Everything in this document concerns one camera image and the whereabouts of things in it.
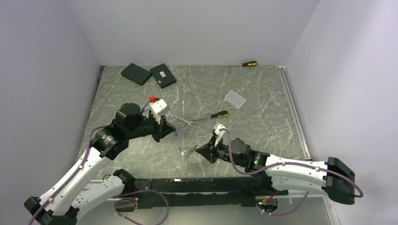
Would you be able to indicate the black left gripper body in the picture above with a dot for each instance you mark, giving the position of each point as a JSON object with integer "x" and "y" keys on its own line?
{"x": 149, "y": 126}

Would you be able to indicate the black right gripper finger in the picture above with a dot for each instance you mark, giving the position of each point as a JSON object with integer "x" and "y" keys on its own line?
{"x": 206, "y": 147}
{"x": 207, "y": 154}

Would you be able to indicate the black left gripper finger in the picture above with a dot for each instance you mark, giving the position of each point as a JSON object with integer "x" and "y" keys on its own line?
{"x": 165, "y": 125}
{"x": 164, "y": 132}

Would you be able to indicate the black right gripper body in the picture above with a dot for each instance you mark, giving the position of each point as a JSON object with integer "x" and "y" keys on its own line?
{"x": 221, "y": 151}

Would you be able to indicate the metal arc keyring plate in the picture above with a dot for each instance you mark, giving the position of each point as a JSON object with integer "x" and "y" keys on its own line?
{"x": 187, "y": 150}

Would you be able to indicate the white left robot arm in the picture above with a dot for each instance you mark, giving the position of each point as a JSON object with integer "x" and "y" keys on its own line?
{"x": 68, "y": 200}

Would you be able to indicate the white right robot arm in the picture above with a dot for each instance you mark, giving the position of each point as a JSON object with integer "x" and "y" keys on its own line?
{"x": 332, "y": 178}

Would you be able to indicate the small silver wrench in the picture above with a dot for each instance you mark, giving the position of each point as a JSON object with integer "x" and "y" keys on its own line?
{"x": 188, "y": 122}

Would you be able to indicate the yellow black screwdriver near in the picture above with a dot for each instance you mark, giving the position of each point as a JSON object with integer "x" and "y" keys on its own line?
{"x": 214, "y": 115}

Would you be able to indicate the black box with label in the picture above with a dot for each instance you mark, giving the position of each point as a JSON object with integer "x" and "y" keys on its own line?
{"x": 163, "y": 75}

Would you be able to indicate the clear plastic box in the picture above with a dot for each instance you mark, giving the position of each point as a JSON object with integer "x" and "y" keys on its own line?
{"x": 234, "y": 99}

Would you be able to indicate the black flat box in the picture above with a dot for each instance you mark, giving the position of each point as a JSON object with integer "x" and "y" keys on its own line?
{"x": 136, "y": 74}

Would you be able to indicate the orange black screwdriver far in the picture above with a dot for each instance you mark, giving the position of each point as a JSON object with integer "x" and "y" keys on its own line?
{"x": 246, "y": 64}

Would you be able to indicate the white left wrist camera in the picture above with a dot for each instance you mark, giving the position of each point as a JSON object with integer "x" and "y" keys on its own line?
{"x": 158, "y": 108}

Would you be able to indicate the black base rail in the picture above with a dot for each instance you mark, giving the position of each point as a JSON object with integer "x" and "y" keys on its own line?
{"x": 243, "y": 191}

